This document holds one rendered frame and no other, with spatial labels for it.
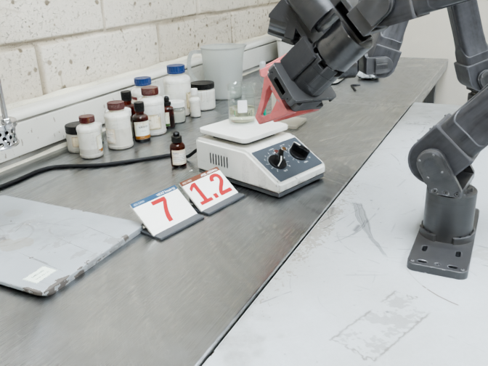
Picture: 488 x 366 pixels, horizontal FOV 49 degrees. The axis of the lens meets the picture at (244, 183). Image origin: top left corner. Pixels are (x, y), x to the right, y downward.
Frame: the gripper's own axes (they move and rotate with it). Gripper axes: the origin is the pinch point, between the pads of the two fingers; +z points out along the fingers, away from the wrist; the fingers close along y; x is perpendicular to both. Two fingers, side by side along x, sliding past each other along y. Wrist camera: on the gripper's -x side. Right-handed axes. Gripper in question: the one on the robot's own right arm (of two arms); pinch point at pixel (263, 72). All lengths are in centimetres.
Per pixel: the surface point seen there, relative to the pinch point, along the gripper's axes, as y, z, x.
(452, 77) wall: -94, -87, 25
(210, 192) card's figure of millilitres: 33.7, 13.5, 12.7
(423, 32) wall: -101, -76, 7
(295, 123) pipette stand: -8.2, -7.7, 14.2
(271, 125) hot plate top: 20.6, 1.5, 6.1
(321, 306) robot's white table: 64, 2, 15
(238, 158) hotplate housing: 28.0, 8.2, 9.3
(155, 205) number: 40.3, 21.7, 11.3
